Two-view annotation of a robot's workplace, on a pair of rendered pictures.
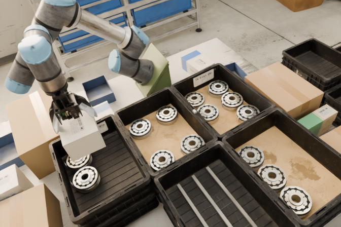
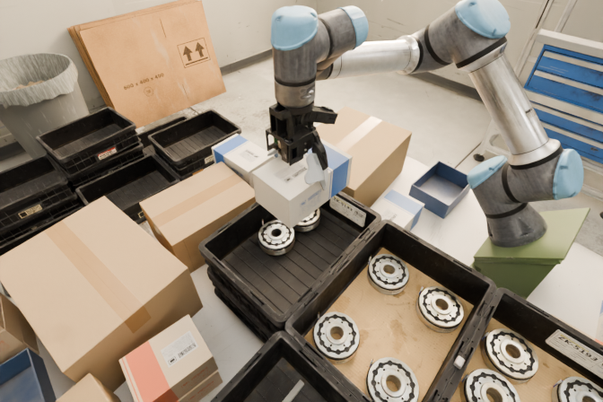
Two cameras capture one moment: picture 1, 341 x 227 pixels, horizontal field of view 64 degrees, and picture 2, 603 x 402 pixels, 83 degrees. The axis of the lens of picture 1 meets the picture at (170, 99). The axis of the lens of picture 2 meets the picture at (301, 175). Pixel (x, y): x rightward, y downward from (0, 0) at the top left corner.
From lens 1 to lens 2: 0.51 m
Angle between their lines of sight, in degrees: 46
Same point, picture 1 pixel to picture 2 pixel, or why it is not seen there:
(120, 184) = (282, 284)
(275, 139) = not seen: outside the picture
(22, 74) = not seen: hidden behind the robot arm
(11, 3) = (524, 30)
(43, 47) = (291, 30)
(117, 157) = (324, 262)
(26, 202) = (231, 190)
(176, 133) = (410, 341)
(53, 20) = (441, 41)
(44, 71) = (277, 65)
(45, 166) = not seen: hidden behind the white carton
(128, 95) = (464, 231)
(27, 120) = (333, 135)
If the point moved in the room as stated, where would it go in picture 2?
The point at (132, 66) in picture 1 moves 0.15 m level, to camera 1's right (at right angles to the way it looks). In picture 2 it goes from (500, 202) to (550, 242)
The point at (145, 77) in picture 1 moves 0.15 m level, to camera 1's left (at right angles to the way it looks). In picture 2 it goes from (502, 236) to (463, 200)
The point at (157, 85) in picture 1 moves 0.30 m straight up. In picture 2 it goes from (505, 266) to (561, 187)
